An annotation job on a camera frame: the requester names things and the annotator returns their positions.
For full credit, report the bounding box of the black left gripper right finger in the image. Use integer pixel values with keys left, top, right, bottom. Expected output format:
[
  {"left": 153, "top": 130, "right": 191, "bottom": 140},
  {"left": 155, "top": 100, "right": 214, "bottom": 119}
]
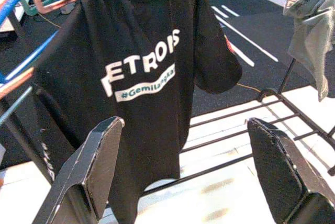
[{"left": 247, "top": 117, "right": 335, "bottom": 224}]

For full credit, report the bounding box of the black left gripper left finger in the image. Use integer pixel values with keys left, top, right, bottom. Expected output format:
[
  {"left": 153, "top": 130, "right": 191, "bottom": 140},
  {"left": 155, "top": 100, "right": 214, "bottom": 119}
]
[{"left": 32, "top": 116, "right": 125, "bottom": 224}]

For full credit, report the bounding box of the orange plastic hanger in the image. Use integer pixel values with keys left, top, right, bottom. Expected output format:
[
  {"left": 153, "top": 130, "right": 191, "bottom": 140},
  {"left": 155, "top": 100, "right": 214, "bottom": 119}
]
[{"left": 30, "top": 0, "right": 80, "bottom": 16}]

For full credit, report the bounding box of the black metal drying rack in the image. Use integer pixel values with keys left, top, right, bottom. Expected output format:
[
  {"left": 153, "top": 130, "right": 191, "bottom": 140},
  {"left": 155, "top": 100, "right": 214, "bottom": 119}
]
[{"left": 142, "top": 58, "right": 335, "bottom": 198}]

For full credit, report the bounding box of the grey-green T-shirt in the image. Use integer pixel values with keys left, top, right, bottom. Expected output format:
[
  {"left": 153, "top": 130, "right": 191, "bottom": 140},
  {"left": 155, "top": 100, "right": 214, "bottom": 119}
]
[{"left": 282, "top": 0, "right": 335, "bottom": 102}]

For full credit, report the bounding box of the black printed T-shirt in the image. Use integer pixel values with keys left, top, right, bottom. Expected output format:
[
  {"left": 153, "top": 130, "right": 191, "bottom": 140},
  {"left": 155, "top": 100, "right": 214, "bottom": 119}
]
[{"left": 32, "top": 0, "right": 243, "bottom": 224}]

